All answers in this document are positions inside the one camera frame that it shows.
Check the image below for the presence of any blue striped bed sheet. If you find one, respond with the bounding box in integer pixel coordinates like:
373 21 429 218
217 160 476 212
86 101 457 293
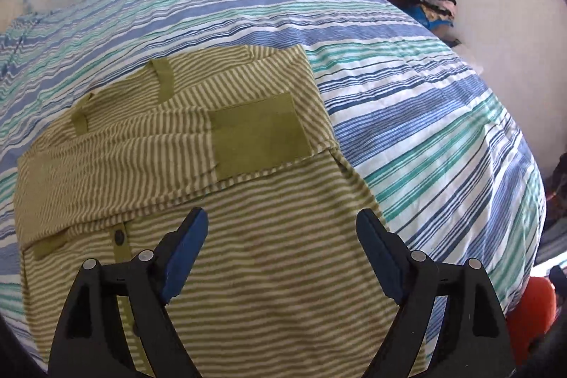
0 0 546 366

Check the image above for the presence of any green striped cardigan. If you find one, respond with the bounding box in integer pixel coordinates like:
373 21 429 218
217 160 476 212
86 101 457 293
15 45 428 378

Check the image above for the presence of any red rug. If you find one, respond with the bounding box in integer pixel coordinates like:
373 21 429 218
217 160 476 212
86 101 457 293
505 275 558 363

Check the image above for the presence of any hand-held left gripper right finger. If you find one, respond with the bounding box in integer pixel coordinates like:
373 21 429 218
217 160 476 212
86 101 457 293
356 208 517 378

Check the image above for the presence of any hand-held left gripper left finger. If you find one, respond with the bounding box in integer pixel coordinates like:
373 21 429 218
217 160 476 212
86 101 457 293
48 207 210 378

